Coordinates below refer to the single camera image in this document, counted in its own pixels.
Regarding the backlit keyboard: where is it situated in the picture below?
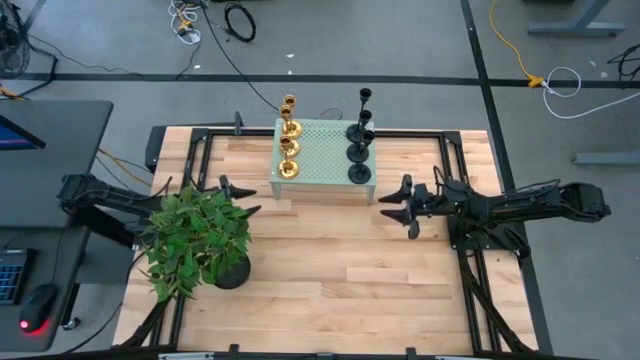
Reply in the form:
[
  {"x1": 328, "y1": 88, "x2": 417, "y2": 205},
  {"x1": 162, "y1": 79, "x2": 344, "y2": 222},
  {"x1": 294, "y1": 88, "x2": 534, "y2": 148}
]
[{"x1": 0, "y1": 248, "x2": 32, "y2": 306}]

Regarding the white cable bundle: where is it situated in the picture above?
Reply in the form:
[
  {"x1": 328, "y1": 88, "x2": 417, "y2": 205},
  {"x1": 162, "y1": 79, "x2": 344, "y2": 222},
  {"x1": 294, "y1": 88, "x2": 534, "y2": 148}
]
[{"x1": 168, "y1": 0, "x2": 202, "y2": 46}]

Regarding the green plant in black pot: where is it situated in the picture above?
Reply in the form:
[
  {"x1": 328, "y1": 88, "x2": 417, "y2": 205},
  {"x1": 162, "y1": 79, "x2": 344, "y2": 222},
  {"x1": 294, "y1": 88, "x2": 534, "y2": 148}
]
[{"x1": 138, "y1": 185, "x2": 253, "y2": 304}]

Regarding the grey table foot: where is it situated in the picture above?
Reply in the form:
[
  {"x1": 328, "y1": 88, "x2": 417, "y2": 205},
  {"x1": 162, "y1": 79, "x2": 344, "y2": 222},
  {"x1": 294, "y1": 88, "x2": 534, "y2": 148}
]
[
  {"x1": 572, "y1": 151, "x2": 640, "y2": 167},
  {"x1": 527, "y1": 0, "x2": 626, "y2": 38}
]

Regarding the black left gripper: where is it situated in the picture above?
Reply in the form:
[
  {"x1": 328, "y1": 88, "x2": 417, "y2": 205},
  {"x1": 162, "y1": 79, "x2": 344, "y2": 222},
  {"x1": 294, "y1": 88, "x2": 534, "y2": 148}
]
[{"x1": 218, "y1": 174, "x2": 262, "y2": 217}]

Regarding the black aluminium rig frame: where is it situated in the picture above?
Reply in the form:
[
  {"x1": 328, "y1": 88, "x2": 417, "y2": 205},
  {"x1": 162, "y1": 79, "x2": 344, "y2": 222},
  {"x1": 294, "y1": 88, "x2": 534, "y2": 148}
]
[{"x1": 112, "y1": 124, "x2": 541, "y2": 360}]

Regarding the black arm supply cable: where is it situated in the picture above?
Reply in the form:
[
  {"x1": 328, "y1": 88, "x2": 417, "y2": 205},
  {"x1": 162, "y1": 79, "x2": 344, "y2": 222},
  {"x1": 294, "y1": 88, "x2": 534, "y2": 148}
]
[{"x1": 199, "y1": 0, "x2": 281, "y2": 112}]

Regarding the green perforated metal shelf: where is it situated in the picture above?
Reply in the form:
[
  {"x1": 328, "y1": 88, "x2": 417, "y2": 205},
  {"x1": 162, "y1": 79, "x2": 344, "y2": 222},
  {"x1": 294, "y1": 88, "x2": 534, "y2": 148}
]
[{"x1": 268, "y1": 118, "x2": 377, "y2": 205}]

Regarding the low grey desk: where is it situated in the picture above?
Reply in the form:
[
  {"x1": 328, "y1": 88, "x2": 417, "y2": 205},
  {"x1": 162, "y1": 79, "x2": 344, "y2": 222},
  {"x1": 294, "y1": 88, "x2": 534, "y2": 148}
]
[{"x1": 0, "y1": 224, "x2": 91, "y2": 354}]

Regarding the computer screen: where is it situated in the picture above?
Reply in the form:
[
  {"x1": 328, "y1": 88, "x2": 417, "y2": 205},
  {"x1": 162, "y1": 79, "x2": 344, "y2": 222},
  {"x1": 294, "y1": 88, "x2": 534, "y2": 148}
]
[{"x1": 0, "y1": 114, "x2": 47, "y2": 152}]

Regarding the black floor fan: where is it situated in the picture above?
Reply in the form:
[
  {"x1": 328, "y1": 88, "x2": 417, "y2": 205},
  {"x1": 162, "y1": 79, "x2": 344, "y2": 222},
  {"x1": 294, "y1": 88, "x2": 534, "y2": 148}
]
[{"x1": 0, "y1": 0, "x2": 32, "y2": 80}]

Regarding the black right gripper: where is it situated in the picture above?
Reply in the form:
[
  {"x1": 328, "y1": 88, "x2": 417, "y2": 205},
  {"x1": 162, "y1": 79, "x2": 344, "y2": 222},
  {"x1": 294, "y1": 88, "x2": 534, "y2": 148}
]
[{"x1": 378, "y1": 173, "x2": 444, "y2": 240}]

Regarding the black candlestick holder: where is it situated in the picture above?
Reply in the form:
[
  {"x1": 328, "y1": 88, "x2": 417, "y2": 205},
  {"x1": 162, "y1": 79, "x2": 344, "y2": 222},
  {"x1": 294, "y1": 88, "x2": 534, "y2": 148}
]
[
  {"x1": 346, "y1": 109, "x2": 374, "y2": 164},
  {"x1": 347, "y1": 128, "x2": 376, "y2": 185},
  {"x1": 345, "y1": 87, "x2": 374, "y2": 144}
]

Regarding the black floor cable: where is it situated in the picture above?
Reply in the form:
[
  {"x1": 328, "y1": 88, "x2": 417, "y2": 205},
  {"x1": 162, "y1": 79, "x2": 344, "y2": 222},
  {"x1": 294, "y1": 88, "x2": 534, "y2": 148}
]
[{"x1": 606, "y1": 42, "x2": 640, "y2": 82}]

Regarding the black coiled cable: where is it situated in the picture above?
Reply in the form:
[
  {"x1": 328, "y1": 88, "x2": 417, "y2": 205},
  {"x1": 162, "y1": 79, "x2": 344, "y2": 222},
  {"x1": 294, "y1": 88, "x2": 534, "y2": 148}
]
[{"x1": 223, "y1": 2, "x2": 258, "y2": 44}]

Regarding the black computer mouse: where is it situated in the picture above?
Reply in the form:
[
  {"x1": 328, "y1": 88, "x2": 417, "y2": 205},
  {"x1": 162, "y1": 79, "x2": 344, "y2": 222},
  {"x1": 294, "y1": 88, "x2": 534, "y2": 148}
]
[{"x1": 18, "y1": 283, "x2": 59, "y2": 335}]

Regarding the yellow extension cable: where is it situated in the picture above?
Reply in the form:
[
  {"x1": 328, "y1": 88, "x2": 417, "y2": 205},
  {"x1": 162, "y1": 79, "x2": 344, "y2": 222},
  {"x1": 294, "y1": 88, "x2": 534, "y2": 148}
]
[{"x1": 488, "y1": 0, "x2": 545, "y2": 89}]

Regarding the white floor cable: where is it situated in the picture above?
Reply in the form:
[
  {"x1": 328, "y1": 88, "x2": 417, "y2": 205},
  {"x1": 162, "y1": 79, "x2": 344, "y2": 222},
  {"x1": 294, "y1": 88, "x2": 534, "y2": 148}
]
[{"x1": 542, "y1": 65, "x2": 640, "y2": 121}]

